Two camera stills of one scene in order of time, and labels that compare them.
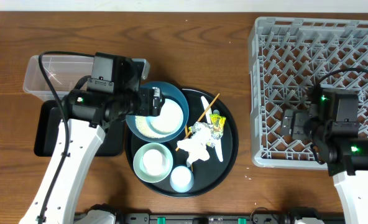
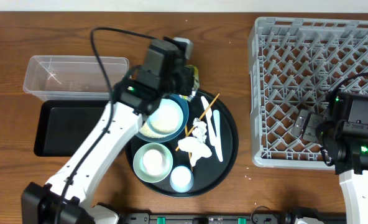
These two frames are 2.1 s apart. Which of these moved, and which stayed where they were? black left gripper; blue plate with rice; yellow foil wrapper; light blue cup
Moved: yellow foil wrapper; black left gripper
Stayed: blue plate with rice; light blue cup
